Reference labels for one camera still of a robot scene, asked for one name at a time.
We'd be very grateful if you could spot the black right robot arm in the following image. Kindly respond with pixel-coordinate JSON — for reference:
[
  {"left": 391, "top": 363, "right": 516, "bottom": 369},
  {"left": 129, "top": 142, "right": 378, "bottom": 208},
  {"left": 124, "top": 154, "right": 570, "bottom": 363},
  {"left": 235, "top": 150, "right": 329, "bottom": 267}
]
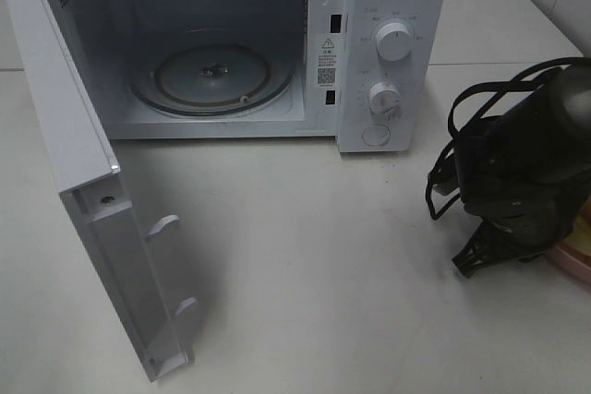
[{"left": 452, "top": 65, "right": 590, "bottom": 277}]

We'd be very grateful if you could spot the toast sandwich with cheese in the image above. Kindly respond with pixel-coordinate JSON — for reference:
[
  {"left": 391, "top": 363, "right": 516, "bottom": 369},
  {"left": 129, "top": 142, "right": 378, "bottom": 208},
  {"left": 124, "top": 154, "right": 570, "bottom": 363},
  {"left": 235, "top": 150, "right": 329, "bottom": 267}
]
[{"left": 564, "top": 199, "right": 591, "bottom": 257}]

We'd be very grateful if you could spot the upper white power knob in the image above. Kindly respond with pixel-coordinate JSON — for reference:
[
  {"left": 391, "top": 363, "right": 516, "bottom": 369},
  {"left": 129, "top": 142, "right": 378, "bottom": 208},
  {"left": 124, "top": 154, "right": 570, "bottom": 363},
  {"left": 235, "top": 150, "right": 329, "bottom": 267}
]
[{"left": 375, "top": 18, "right": 414, "bottom": 62}]

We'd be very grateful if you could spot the white microwave oven body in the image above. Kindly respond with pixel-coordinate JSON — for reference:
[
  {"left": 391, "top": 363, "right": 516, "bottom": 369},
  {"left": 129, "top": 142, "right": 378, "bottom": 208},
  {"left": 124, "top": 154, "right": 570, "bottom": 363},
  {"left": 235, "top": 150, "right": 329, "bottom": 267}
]
[{"left": 71, "top": 0, "right": 443, "bottom": 153}]

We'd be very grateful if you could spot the pink round plate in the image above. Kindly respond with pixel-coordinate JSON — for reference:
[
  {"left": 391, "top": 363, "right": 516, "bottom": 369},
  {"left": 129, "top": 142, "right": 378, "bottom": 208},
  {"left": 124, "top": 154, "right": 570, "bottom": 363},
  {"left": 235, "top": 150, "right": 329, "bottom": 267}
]
[{"left": 547, "top": 236, "right": 590, "bottom": 284}]

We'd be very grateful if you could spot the glass microwave turntable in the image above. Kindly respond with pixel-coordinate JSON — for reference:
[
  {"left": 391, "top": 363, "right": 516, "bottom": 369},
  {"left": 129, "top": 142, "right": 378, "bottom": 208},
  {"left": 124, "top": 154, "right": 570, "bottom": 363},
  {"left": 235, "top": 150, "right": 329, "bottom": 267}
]
[{"left": 129, "top": 29, "right": 305, "bottom": 117}]

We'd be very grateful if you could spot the white microwave door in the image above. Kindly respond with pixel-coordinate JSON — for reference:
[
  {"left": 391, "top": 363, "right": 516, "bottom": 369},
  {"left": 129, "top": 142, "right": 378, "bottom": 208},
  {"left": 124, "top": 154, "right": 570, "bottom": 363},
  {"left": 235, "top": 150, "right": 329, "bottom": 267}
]
[{"left": 6, "top": 0, "right": 197, "bottom": 380}]

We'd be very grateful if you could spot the round white door button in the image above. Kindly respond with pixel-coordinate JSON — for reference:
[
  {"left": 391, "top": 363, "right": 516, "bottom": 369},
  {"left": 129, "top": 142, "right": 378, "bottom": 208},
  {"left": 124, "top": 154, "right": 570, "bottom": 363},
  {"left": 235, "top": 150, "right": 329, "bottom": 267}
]
[{"left": 362, "top": 125, "right": 391, "bottom": 147}]

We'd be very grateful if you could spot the white timer knob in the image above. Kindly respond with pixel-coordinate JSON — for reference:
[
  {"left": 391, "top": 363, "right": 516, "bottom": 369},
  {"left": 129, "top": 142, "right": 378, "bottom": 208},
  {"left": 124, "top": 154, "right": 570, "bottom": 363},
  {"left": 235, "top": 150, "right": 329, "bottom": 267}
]
[{"left": 368, "top": 82, "right": 402, "bottom": 115}]

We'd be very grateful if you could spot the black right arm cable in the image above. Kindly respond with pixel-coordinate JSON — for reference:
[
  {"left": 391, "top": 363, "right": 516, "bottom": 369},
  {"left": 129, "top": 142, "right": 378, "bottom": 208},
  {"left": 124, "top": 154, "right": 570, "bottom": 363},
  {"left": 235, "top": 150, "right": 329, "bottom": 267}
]
[{"left": 424, "top": 56, "right": 591, "bottom": 222}]

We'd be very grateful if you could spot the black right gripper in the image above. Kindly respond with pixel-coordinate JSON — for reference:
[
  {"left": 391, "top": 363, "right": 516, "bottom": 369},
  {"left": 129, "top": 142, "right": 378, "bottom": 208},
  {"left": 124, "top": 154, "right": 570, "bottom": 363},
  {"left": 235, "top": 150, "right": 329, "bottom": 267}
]
[{"left": 452, "top": 135, "right": 589, "bottom": 277}]

